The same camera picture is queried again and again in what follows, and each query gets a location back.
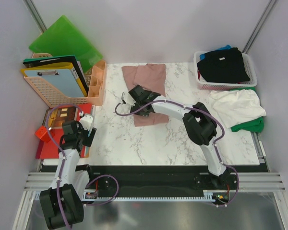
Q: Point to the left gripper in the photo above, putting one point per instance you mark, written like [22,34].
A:
[88,141]

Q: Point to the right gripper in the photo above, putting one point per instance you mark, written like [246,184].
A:
[135,108]

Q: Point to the pink t shirt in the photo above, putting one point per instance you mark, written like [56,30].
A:
[151,77]

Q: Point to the white t shirt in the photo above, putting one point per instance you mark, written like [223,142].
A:
[221,102]

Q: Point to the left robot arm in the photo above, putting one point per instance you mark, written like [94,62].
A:
[61,202]

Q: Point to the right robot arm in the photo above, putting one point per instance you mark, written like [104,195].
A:
[198,122]

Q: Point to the teal folder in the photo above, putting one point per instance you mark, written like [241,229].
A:
[88,109]

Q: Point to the red folder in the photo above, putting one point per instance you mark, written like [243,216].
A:
[50,150]

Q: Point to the brown book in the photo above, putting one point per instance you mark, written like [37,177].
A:
[61,115]

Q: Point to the red cube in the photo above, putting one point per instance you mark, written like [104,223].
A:
[44,134]

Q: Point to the orange desk organizer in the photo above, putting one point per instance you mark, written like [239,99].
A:
[96,80]

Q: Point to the pink file rack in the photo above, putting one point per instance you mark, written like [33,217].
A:
[50,94]

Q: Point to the white laundry basket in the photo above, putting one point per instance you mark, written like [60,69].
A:
[203,85]

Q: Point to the blue clipboard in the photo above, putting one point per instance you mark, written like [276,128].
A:
[65,80]

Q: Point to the yellow folder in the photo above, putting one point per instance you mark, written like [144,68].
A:
[62,65]

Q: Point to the black folder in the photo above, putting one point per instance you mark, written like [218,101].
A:
[36,62]

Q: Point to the black t shirt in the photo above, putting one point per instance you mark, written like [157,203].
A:
[223,66]

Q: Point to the green plastic folder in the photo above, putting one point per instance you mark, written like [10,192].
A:
[63,38]

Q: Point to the green t shirt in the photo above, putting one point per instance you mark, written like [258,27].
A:
[249,127]

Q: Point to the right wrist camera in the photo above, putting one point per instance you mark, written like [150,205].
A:
[127,99]

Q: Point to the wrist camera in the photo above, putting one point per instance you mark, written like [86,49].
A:
[127,99]
[87,122]

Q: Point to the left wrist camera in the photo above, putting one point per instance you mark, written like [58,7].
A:
[87,122]

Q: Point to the white cable duct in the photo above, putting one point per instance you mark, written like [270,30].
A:
[90,196]

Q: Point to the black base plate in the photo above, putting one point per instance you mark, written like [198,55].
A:
[111,184]

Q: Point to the aluminium frame rail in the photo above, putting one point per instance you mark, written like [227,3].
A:
[246,178]

